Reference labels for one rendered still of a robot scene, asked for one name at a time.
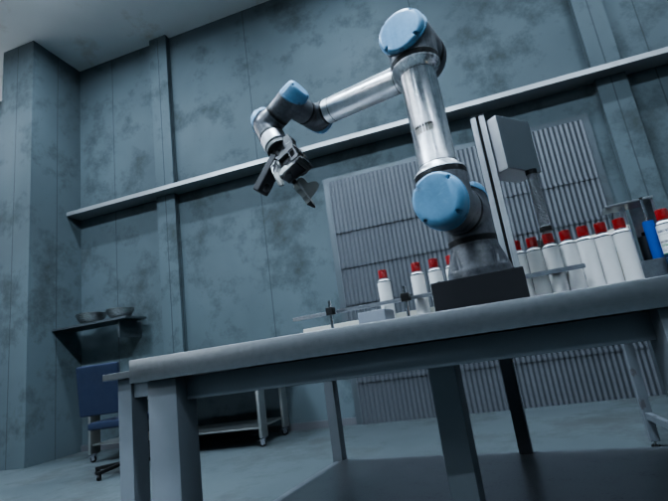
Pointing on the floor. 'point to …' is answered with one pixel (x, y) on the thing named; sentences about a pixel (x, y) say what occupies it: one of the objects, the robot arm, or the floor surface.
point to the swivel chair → (98, 401)
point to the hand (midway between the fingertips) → (297, 199)
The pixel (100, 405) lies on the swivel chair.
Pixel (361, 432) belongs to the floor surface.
